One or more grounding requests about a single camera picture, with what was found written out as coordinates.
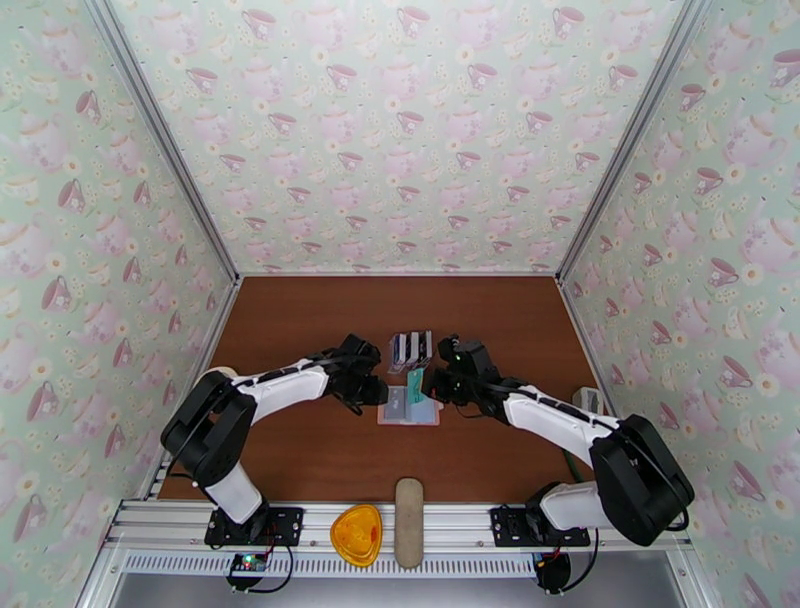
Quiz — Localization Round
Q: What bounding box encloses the aluminium back rail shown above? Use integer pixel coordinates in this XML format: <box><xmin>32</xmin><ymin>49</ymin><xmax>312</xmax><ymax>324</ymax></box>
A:
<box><xmin>237</xmin><ymin>269</ymin><xmax>561</xmax><ymax>280</ymax></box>

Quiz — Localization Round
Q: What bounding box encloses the perforated metal cable tray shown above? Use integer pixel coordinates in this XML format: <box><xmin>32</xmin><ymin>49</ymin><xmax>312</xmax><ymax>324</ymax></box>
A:
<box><xmin>121</xmin><ymin>549</ymin><xmax>540</xmax><ymax>579</ymax></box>

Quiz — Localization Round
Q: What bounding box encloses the black cable loop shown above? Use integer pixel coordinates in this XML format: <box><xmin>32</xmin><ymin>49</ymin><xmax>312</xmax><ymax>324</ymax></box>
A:
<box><xmin>559</xmin><ymin>504</ymin><xmax>603</xmax><ymax>592</ymax></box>
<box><xmin>246</xmin><ymin>540</ymin><xmax>295</xmax><ymax>595</ymax></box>

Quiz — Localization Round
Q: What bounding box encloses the orange triangular plastic lid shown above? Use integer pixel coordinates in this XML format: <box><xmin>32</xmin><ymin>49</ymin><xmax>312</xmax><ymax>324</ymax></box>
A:
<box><xmin>329</xmin><ymin>504</ymin><xmax>384</xmax><ymax>569</ymax></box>

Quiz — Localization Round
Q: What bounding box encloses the green cable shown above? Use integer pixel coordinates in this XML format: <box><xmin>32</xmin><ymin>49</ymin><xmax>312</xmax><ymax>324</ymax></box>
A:
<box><xmin>564</xmin><ymin>448</ymin><xmax>595</xmax><ymax>496</ymax></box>

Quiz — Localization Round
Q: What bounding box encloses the small green circuit board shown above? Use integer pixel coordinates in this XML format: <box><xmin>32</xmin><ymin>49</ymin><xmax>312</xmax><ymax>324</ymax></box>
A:
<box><xmin>227</xmin><ymin>551</ymin><xmax>268</xmax><ymax>579</ymax></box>

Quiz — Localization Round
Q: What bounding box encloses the small white box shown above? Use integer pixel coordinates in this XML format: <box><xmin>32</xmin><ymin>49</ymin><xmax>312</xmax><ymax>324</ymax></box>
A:
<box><xmin>572</xmin><ymin>385</ymin><xmax>605</xmax><ymax>418</ymax></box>

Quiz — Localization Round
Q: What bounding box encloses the aluminium side rail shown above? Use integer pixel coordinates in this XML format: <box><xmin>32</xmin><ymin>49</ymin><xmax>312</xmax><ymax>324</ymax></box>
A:
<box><xmin>557</xmin><ymin>279</ymin><xmax>656</xmax><ymax>501</ymax></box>
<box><xmin>142</xmin><ymin>279</ymin><xmax>244</xmax><ymax>501</ymax></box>

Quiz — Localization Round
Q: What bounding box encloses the aluminium profile front rail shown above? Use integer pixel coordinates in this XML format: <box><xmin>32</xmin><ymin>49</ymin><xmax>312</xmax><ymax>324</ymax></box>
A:
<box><xmin>102</xmin><ymin>498</ymin><xmax>696</xmax><ymax>553</ymax></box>

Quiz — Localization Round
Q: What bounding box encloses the aluminium corner post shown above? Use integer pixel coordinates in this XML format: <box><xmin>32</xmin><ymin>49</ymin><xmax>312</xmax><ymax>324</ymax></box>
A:
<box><xmin>554</xmin><ymin>0</ymin><xmax>715</xmax><ymax>284</ymax></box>
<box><xmin>82</xmin><ymin>0</ymin><xmax>242</xmax><ymax>284</ymax></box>

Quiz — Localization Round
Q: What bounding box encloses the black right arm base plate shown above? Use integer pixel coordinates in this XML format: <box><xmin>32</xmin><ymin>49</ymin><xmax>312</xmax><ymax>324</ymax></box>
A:
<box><xmin>489</xmin><ymin>504</ymin><xmax>593</xmax><ymax>549</ymax></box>

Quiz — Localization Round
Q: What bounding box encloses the beige oblong pad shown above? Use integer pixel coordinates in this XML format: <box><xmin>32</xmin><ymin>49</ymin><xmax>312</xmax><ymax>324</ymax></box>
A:
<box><xmin>394</xmin><ymin>477</ymin><xmax>427</xmax><ymax>570</ymax></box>

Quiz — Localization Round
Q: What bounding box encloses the masking tape roll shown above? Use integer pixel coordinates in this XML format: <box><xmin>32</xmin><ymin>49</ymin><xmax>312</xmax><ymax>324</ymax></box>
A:
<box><xmin>198</xmin><ymin>366</ymin><xmax>239</xmax><ymax>390</ymax></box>

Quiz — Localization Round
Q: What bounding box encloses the translucent plastic case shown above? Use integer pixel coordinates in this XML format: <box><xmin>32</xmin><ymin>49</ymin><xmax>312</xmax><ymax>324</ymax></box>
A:
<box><xmin>376</xmin><ymin>384</ymin><xmax>446</xmax><ymax>428</ymax></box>

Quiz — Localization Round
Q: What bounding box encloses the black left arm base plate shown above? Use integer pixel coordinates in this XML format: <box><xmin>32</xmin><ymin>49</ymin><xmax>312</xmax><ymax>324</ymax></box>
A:
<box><xmin>204</xmin><ymin>506</ymin><xmax>305</xmax><ymax>553</ymax></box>

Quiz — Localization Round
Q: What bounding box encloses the clear acrylic card stand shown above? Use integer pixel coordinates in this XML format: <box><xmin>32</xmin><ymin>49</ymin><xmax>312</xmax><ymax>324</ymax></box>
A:
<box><xmin>387</xmin><ymin>329</ymin><xmax>434</xmax><ymax>378</ymax></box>

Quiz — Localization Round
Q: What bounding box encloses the black round device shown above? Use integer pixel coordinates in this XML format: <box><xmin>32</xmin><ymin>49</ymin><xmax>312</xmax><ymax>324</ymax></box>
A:
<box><xmin>532</xmin><ymin>552</ymin><xmax>573</xmax><ymax>594</ymax></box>

